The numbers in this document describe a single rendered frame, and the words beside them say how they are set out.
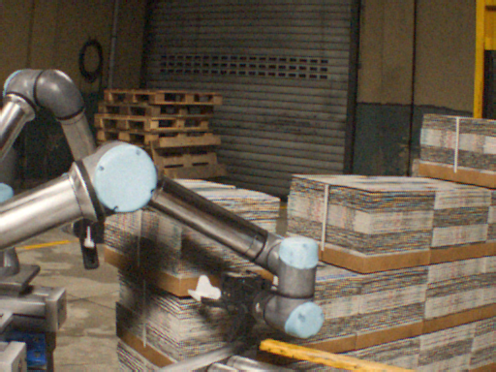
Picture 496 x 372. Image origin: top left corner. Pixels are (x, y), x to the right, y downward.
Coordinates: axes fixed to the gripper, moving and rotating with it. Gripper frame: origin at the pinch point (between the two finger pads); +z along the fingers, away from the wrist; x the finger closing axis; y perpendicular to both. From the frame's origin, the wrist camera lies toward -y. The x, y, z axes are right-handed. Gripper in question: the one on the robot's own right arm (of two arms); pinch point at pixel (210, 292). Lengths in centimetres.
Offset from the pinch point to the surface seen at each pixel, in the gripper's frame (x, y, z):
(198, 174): -369, -46, 578
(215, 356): 16.0, -5.4, -26.1
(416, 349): -81, -29, 4
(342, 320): -48, -15, 6
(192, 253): 1.8, 8.2, 5.7
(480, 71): -168, 64, 53
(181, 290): 4.8, -0.2, 4.9
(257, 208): -16.1, 17.9, 5.7
